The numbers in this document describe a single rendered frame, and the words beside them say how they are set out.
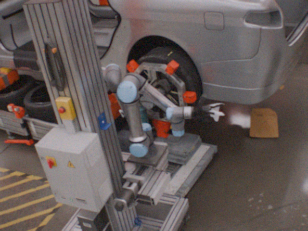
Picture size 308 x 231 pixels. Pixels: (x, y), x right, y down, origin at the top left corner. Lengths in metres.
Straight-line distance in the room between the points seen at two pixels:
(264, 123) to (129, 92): 2.42
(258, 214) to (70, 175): 1.69
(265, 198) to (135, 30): 1.87
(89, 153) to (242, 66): 1.50
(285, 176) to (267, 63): 1.14
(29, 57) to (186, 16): 2.24
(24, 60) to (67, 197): 2.61
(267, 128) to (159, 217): 1.79
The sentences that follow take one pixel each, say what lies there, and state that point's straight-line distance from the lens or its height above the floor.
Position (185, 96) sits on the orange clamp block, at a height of 0.88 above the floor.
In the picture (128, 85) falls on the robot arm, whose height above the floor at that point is 1.45.
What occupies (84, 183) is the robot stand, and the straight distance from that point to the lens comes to 2.36.
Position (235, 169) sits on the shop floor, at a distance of 3.84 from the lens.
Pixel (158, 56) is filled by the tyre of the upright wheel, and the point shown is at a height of 1.18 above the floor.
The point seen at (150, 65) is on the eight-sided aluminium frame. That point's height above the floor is 1.12.
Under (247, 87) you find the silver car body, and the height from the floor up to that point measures 0.91.
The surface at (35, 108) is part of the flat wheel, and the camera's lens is 4.58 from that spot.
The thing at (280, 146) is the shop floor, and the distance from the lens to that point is 4.13.
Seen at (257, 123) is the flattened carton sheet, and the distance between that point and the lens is 4.45.
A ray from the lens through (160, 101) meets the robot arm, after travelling 2.49.
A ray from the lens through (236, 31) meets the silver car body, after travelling 3.09.
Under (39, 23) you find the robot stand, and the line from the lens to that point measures 2.20.
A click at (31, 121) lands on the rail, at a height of 0.38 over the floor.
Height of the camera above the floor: 2.46
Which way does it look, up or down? 31 degrees down
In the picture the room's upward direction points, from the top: 10 degrees counter-clockwise
